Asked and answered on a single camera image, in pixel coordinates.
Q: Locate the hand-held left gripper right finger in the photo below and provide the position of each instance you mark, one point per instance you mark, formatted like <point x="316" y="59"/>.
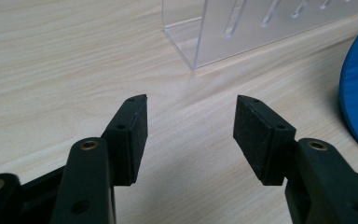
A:
<point x="261" y="140"/>

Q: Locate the clear acrylic slotted rack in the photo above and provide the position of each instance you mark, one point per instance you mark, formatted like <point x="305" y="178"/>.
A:
<point x="245" y="28"/>

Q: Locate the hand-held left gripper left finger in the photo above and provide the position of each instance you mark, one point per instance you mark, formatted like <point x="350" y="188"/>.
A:
<point x="127" y="143"/>

